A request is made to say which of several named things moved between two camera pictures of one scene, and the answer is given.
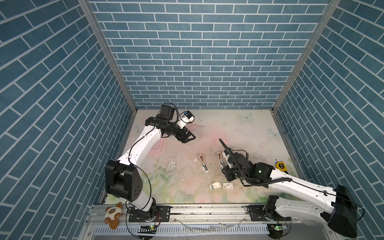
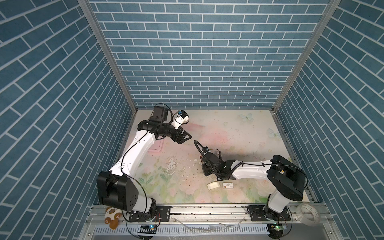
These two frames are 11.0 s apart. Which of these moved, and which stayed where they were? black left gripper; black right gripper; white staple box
Moved: black right gripper
Stayed: white staple box; black left gripper
